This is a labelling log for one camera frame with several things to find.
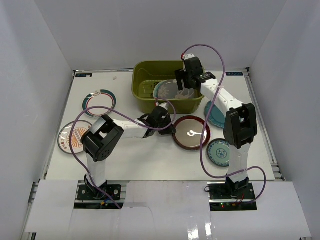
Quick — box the grey reindeer plate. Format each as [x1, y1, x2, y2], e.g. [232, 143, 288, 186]
[157, 79, 196, 100]

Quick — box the orange sunburst plate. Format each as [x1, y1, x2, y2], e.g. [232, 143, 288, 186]
[57, 120, 92, 154]

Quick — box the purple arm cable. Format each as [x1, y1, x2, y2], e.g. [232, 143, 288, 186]
[69, 98, 177, 210]
[181, 44, 267, 206]

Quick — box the small blue white plate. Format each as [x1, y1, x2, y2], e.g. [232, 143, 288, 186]
[206, 138, 230, 167]

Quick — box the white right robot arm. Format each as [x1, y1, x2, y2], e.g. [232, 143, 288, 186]
[175, 54, 258, 200]

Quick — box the olive green plastic bin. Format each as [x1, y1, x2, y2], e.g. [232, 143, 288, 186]
[131, 60, 204, 114]

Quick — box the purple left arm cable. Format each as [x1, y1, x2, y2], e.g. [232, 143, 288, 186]
[69, 98, 177, 210]

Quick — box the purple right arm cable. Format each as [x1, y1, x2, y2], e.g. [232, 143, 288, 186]
[181, 44, 267, 206]

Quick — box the left blue table label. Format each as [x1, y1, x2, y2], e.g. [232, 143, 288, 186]
[75, 73, 93, 78]

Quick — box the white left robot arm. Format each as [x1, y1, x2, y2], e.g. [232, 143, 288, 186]
[81, 103, 176, 200]

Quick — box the red teal floral plate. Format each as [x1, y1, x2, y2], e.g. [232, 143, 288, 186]
[152, 82, 161, 99]

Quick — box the teal scalloped plate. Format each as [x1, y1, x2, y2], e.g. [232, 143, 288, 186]
[204, 101, 225, 129]

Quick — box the right blue table label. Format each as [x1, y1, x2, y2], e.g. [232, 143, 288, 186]
[225, 71, 244, 77]

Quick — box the dark red rimmed plate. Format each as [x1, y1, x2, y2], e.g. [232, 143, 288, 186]
[172, 115, 205, 151]

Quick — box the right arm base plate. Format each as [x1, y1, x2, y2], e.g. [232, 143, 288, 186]
[204, 183, 258, 212]

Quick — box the blue table label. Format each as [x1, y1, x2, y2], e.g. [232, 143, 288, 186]
[225, 71, 244, 77]
[75, 73, 93, 78]

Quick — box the white plate teal rim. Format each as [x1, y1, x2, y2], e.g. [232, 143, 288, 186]
[82, 89, 117, 118]

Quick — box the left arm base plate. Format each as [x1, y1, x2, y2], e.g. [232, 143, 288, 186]
[74, 181, 128, 210]

